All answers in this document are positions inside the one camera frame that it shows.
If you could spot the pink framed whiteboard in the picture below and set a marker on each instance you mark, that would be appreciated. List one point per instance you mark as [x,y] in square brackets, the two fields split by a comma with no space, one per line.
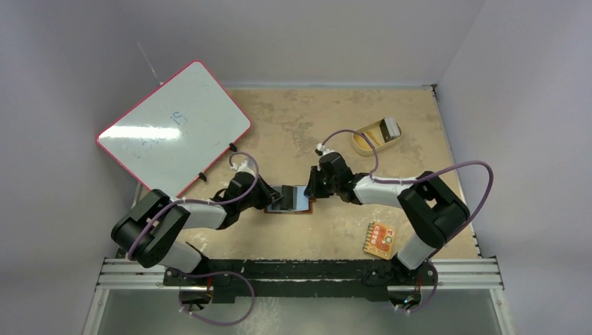
[176,133]

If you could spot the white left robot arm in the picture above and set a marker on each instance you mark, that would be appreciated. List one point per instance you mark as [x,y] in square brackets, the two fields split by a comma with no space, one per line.
[149,231]

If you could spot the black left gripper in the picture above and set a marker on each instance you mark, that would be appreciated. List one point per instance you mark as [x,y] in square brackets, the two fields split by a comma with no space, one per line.
[268,195]

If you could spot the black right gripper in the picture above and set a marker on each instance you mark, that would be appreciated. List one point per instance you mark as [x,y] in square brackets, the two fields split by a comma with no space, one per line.
[313,182]

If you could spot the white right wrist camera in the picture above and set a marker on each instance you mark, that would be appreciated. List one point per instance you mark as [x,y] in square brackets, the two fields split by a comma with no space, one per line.
[322,150]

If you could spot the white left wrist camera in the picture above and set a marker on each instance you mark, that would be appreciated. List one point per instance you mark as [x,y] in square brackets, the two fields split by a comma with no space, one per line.
[246,166]

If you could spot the orange spiral notebook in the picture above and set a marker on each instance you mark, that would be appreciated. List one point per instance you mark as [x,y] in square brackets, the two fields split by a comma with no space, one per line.
[379,240]

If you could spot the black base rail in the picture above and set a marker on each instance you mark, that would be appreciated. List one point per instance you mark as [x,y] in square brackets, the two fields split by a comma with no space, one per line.
[374,280]

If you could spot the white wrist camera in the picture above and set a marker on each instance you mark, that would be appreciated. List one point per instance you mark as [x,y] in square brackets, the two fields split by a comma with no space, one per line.
[246,166]
[322,150]

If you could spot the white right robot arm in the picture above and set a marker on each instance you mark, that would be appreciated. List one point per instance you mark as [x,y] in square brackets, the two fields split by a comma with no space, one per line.
[431,207]

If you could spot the brown leather card holder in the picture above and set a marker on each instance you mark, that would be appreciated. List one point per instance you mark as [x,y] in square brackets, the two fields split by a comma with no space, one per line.
[304,203]

